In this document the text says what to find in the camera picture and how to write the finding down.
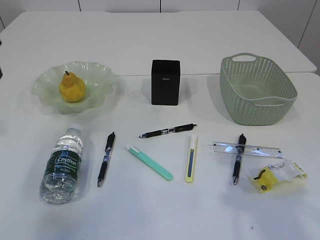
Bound yellow-green utility knife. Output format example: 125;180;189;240
184;134;198;183

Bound yellow pear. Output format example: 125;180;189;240
59;70;86;103

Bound clear water bottle green label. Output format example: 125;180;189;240
39;127;84;205

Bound yellow packaging waste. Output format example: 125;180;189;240
248;159;308;194

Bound black gel pen middle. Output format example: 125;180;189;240
139;123;197;139

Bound mint green utility knife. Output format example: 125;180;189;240
126;144;174;181

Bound black square pen holder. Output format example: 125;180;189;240
151;59;181;106

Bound black pen left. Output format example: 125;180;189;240
97;131;116;188

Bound translucent green ruffled plate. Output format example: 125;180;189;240
31;61;116;114

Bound black pen under ruler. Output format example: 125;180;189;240
232;133;247;185

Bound green woven plastic basket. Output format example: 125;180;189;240
219;53;298;126

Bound clear plastic ruler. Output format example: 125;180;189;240
212;141;284;159

